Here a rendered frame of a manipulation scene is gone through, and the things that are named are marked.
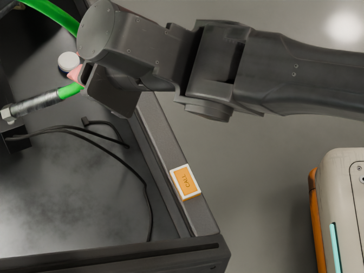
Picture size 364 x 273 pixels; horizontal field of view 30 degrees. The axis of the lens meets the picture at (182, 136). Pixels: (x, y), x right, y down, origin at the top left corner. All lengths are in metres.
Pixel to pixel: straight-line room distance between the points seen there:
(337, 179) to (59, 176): 0.88
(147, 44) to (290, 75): 0.13
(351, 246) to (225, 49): 1.23
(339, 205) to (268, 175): 0.36
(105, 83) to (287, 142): 1.47
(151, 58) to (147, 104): 0.48
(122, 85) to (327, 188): 1.19
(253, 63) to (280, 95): 0.04
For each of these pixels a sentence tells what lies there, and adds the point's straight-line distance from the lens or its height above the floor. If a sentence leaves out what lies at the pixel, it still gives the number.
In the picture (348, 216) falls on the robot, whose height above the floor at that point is 0.28.
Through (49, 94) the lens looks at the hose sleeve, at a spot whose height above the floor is 1.16.
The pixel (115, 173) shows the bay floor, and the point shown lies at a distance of 1.16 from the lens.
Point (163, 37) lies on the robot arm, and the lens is 0.61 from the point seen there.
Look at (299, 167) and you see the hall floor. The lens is 2.12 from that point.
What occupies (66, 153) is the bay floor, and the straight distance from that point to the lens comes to 1.18.
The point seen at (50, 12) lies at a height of 1.34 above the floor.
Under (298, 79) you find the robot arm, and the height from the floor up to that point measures 1.45.
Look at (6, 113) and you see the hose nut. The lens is 0.90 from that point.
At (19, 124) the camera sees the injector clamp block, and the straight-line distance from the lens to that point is 1.05.
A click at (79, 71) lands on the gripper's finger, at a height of 1.28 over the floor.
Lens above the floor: 1.90
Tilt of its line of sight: 64 degrees down
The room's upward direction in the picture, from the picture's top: 6 degrees clockwise
